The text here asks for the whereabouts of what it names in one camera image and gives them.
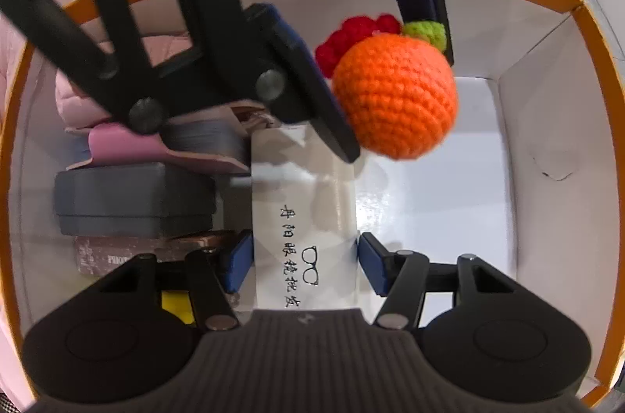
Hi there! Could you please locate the dark grey gift box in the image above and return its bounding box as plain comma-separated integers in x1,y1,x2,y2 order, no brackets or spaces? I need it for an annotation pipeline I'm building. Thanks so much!
54,163,218,239

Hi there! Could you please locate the pink quilted pouch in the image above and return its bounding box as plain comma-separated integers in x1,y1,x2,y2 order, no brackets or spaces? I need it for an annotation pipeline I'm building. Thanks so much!
55,30,201,133

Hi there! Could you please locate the yellow box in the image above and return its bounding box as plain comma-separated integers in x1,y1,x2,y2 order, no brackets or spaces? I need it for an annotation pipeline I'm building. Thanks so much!
161,291,197,327

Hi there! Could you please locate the printed cover photo album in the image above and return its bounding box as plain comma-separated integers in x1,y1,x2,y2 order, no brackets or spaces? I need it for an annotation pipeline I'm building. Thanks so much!
73,231,240,282

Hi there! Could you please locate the pink leather case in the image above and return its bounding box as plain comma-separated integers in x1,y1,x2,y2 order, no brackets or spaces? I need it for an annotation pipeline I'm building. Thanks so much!
63,101,274,176

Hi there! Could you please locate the orange-rimmed cardboard box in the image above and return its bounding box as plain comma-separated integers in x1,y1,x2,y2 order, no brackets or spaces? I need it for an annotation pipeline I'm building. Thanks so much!
0,0,625,410

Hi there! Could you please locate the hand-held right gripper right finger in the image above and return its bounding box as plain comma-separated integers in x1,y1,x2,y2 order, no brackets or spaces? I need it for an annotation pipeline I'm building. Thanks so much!
357,232,513,328

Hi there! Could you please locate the orange crochet fruit toy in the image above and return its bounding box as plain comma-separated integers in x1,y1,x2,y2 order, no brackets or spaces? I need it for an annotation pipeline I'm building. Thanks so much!
315,14,460,160

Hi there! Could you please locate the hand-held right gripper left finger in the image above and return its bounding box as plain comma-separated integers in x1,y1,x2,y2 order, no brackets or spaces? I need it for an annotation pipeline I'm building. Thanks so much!
105,231,254,332

